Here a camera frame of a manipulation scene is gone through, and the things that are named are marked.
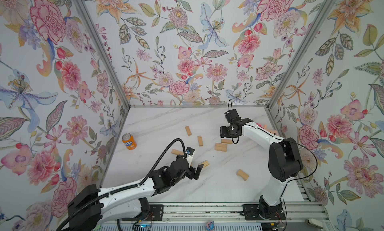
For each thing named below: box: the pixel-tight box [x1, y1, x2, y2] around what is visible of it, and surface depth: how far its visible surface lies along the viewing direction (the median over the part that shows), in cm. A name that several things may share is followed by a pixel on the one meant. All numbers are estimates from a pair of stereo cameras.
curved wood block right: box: [236, 169, 249, 181], surface depth 87 cm
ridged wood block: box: [198, 160, 210, 168], surface depth 92 cm
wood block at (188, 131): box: [185, 126, 192, 136], surface depth 108 cm
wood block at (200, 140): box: [197, 135, 204, 147], surface depth 103 cm
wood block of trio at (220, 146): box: [215, 142, 228, 150], surface depth 100 cm
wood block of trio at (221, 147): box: [214, 143, 228, 152], surface depth 100 cm
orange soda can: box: [122, 133, 138, 151], surface depth 92 cm
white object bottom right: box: [305, 218, 324, 229], surface depth 71 cm
